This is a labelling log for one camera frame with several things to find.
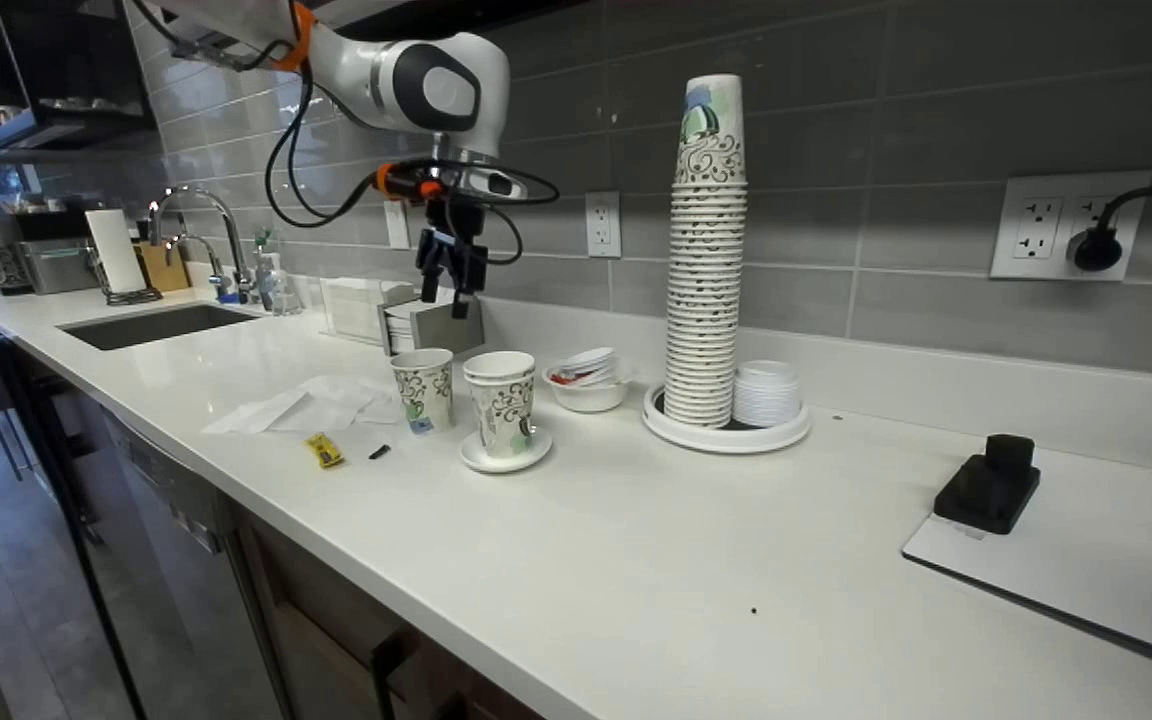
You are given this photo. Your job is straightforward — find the black block device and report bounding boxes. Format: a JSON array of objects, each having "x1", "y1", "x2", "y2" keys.
[{"x1": 927, "y1": 426, "x2": 1046, "y2": 538}]

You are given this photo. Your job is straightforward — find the black power plug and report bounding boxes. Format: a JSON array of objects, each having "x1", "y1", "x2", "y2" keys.
[{"x1": 1064, "y1": 217, "x2": 1127, "y2": 280}]

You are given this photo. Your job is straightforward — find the orange cable strap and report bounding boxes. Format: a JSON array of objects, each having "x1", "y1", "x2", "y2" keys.
[{"x1": 276, "y1": 0, "x2": 323, "y2": 71}]

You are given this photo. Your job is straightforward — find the clear acrylic box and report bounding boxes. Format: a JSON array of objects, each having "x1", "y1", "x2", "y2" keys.
[{"x1": 318, "y1": 271, "x2": 424, "y2": 345}]

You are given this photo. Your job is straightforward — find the small yellow packet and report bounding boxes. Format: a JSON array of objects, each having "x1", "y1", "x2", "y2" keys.
[{"x1": 302, "y1": 433, "x2": 347, "y2": 473}]

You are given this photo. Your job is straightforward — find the plain white cup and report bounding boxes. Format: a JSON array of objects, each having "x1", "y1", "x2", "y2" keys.
[{"x1": 731, "y1": 357, "x2": 806, "y2": 433}]

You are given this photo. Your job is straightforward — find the white bowl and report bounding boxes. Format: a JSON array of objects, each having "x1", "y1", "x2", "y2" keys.
[{"x1": 539, "y1": 345, "x2": 632, "y2": 414}]

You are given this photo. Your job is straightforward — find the clear soap bottle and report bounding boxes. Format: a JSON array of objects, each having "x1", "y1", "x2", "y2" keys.
[{"x1": 253, "y1": 229, "x2": 295, "y2": 320}]

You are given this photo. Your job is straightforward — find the dark wall shelf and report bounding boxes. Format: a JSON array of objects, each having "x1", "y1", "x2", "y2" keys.
[{"x1": 0, "y1": 0, "x2": 162, "y2": 163}]

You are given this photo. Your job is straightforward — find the chrome faucet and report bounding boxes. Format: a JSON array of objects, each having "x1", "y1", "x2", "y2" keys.
[{"x1": 143, "y1": 178, "x2": 253, "y2": 309}]

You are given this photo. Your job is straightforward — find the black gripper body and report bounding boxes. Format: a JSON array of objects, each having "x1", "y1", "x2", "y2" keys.
[{"x1": 419, "y1": 194, "x2": 486, "y2": 267}]

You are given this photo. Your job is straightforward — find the metal napkin holder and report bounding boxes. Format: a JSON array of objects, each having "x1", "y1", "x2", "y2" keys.
[{"x1": 379, "y1": 297, "x2": 486, "y2": 359}]

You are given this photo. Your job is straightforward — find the grey countertop appliance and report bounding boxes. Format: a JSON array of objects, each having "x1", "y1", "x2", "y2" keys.
[{"x1": 9, "y1": 204, "x2": 108, "y2": 298}]

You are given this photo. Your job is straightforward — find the dark under-counter cabinet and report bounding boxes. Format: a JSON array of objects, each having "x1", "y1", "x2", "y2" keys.
[{"x1": 13, "y1": 345, "x2": 567, "y2": 720}]

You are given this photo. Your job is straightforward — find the red packet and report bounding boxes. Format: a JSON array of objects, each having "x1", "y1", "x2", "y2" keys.
[{"x1": 546, "y1": 357, "x2": 606, "y2": 391}]

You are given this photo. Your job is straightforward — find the round white tray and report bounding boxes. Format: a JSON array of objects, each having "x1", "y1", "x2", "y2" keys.
[{"x1": 634, "y1": 375, "x2": 815, "y2": 461}]

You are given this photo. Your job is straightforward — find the white saucer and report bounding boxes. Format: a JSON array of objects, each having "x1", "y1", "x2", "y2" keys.
[{"x1": 456, "y1": 426, "x2": 559, "y2": 480}]

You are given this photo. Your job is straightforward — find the white double wall outlet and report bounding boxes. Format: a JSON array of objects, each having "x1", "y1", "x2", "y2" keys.
[{"x1": 988, "y1": 167, "x2": 1152, "y2": 287}]

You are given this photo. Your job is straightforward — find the dark sink basin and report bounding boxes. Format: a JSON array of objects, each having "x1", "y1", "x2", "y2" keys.
[{"x1": 58, "y1": 298, "x2": 262, "y2": 357}]

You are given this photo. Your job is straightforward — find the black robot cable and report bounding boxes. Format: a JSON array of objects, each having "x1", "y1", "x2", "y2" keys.
[{"x1": 260, "y1": 36, "x2": 567, "y2": 271}]

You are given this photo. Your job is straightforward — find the white flat board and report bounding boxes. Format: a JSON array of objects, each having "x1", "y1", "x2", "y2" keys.
[{"x1": 900, "y1": 444, "x2": 1152, "y2": 676}]

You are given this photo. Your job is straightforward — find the tall printed paper cup stack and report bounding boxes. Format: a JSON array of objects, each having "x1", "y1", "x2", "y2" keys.
[{"x1": 661, "y1": 71, "x2": 753, "y2": 433}]

